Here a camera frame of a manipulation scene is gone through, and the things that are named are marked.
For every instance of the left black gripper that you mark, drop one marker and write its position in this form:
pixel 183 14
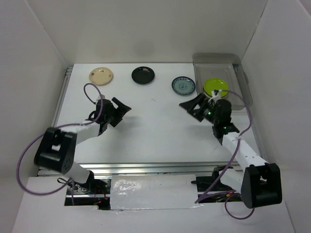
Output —
pixel 120 111

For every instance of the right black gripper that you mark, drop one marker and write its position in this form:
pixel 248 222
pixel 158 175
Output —
pixel 189 106

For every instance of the lime green plate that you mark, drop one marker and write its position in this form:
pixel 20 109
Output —
pixel 215 83

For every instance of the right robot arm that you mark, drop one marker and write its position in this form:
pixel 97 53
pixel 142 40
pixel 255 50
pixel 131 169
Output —
pixel 257 181

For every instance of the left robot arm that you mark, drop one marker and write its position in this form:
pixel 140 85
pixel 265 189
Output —
pixel 57 148

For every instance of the clear plastic bin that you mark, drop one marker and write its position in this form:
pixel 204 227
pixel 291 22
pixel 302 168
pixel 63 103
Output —
pixel 228 67

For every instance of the blue patterned plate right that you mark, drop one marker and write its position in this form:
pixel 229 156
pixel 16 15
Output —
pixel 183 86

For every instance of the cream plate with flowers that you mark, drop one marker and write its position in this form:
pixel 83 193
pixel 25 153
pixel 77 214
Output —
pixel 101 76

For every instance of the black plate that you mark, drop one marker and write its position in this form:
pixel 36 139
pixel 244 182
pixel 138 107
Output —
pixel 143 75

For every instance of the white foil covered panel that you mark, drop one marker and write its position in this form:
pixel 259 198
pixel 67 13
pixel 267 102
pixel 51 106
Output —
pixel 153 192

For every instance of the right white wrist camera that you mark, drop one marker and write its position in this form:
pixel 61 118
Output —
pixel 216 95

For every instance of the aluminium table frame rail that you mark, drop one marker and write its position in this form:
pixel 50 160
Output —
pixel 155 136

